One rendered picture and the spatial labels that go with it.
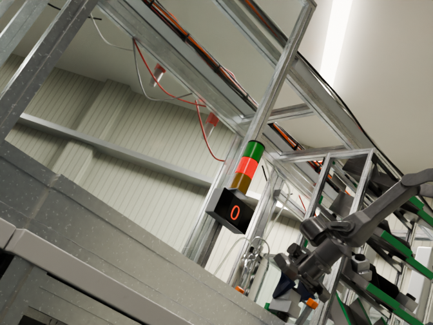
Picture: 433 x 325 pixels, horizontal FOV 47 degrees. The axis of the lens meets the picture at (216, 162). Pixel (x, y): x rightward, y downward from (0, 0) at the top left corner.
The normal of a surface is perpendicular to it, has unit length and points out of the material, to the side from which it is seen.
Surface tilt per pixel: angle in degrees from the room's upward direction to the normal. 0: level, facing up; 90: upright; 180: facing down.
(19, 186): 90
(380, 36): 180
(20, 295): 90
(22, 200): 90
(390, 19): 180
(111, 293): 90
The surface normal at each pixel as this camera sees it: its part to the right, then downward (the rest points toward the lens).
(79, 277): 0.65, -0.07
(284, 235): -0.07, -0.47
